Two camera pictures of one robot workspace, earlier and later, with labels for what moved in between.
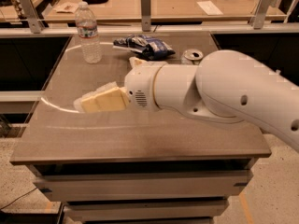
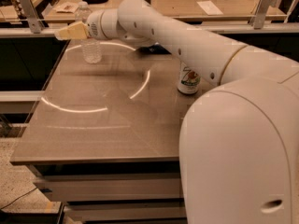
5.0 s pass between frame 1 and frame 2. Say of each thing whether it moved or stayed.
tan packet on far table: stayed
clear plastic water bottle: stayed
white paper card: stayed
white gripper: moved
